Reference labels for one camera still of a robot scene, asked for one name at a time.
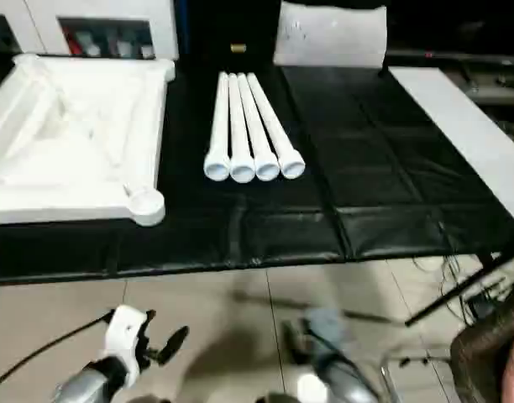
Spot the white plastic table leg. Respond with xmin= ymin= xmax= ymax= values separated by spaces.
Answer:
xmin=246 ymin=71 xmax=307 ymax=181
xmin=227 ymin=71 xmax=258 ymax=185
xmin=237 ymin=71 xmax=282 ymax=183
xmin=203 ymin=71 xmax=233 ymax=182

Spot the black metal bar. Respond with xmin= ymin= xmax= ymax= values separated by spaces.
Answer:
xmin=403 ymin=251 xmax=514 ymax=327

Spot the person's head brown hair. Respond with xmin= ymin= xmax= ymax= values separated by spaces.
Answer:
xmin=449 ymin=308 xmax=514 ymax=403

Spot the black power adapter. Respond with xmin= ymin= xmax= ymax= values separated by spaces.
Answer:
xmin=465 ymin=289 xmax=500 ymax=321

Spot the black padded work mat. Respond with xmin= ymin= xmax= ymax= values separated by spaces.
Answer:
xmin=0 ymin=52 xmax=514 ymax=286

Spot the white flat board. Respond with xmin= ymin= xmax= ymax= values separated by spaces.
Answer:
xmin=386 ymin=65 xmax=514 ymax=236

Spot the white cabinet with glass doors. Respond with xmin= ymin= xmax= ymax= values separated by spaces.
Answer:
xmin=0 ymin=0 xmax=181 ymax=60

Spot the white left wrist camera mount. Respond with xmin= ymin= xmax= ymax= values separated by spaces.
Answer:
xmin=95 ymin=305 xmax=154 ymax=390

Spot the black left wrist camera cable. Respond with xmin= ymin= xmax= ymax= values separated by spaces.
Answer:
xmin=0 ymin=312 xmax=115 ymax=398

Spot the chrome chair frame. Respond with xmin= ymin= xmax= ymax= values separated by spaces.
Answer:
xmin=380 ymin=348 xmax=455 ymax=403

